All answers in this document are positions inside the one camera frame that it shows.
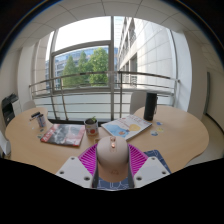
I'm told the red and grey magazine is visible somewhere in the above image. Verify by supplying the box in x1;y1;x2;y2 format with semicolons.
40;123;86;148

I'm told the metal window railing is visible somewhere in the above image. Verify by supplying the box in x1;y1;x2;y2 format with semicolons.
28;70;181;121

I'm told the black printer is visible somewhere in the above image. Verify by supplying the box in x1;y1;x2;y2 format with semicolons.
1;92;22;127

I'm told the black cylindrical speaker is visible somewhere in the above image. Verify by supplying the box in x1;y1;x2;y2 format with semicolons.
143;92;158;122

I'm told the blue patterned mouse pad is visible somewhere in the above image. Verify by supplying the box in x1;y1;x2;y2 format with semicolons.
96;149;172;191

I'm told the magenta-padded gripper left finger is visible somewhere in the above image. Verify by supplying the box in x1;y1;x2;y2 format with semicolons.
55;143;99;189

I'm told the light blue book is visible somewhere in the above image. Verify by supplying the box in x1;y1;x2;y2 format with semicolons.
100;114;153;142

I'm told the white chair with tall backrest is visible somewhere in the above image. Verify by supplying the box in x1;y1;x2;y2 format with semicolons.
129;91;148;115

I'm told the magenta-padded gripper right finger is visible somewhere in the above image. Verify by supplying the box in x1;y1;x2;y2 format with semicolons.
127;143;171;189

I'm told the beige computer mouse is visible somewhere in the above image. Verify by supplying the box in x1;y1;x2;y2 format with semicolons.
95;135;130;183

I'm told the grey door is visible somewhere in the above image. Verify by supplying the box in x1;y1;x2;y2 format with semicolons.
205;71;212;116

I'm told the white plastic chair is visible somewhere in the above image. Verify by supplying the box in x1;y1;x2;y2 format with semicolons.
0;129;12;158

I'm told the white and blue can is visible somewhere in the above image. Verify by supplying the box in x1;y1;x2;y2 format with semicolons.
35;113;47;129

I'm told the white chair with low backrest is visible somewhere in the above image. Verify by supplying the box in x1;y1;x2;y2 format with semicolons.
21;99;37;113

